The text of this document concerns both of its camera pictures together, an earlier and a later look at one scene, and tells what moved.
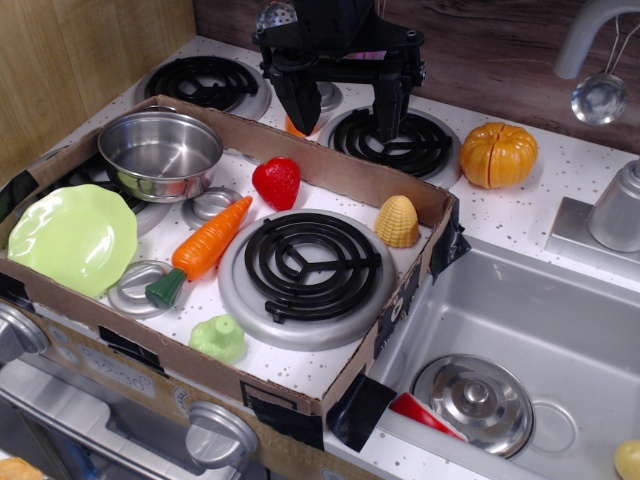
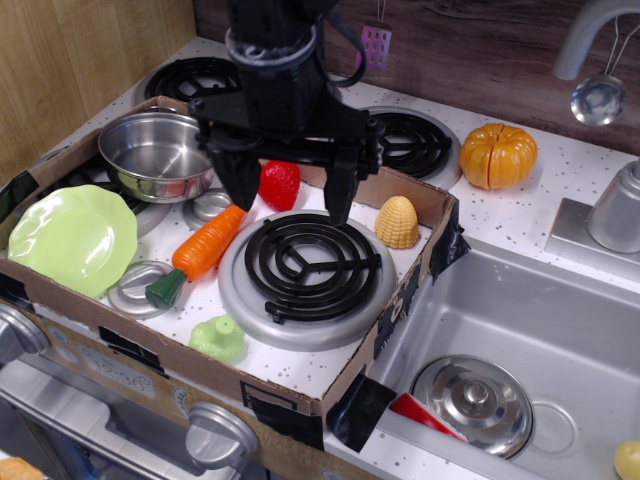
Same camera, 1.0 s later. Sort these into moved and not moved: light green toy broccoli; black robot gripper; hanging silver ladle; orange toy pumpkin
Moved: black robot gripper
Not moved: orange toy pumpkin; hanging silver ladle; light green toy broccoli
